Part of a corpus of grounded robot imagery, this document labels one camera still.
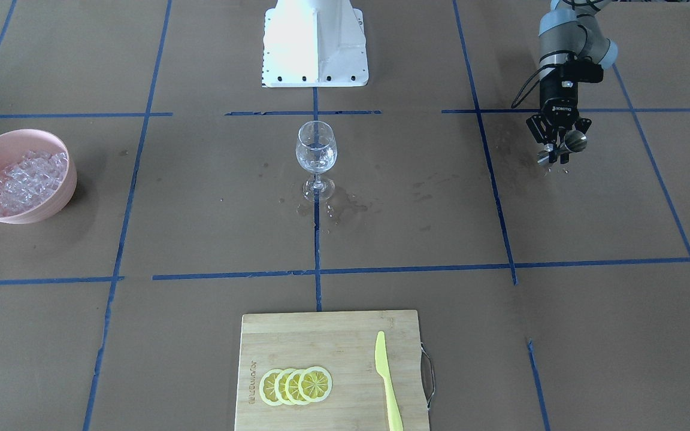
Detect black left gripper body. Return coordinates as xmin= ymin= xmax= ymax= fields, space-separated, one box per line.
xmin=538 ymin=65 xmax=580 ymax=130

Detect steel double jigger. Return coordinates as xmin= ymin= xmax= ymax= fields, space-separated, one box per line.
xmin=537 ymin=130 xmax=587 ymax=166

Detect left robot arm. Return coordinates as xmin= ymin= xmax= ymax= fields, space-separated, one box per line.
xmin=526 ymin=1 xmax=619 ymax=165

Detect clear wine glass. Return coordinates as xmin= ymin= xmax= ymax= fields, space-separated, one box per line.
xmin=295 ymin=120 xmax=338 ymax=202

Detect pile of clear ice cubes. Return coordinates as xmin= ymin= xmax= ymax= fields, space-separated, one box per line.
xmin=0 ymin=151 xmax=69 ymax=217

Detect bamboo cutting board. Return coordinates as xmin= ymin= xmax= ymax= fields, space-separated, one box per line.
xmin=234 ymin=310 xmax=430 ymax=430

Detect yellow plastic knife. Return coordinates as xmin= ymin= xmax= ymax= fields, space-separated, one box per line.
xmin=373 ymin=330 xmax=404 ymax=430

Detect lemon slice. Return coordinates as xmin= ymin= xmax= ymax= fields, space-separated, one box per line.
xmin=285 ymin=370 xmax=308 ymax=405
xmin=274 ymin=368 xmax=295 ymax=405
xmin=298 ymin=366 xmax=333 ymax=403
xmin=260 ymin=369 xmax=283 ymax=406

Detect pink bowl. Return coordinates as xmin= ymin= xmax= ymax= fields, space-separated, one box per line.
xmin=0 ymin=129 xmax=77 ymax=224

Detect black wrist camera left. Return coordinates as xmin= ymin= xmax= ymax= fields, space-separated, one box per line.
xmin=561 ymin=59 xmax=604 ymax=84

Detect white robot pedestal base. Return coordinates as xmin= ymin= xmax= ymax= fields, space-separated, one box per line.
xmin=261 ymin=1 xmax=370 ymax=88

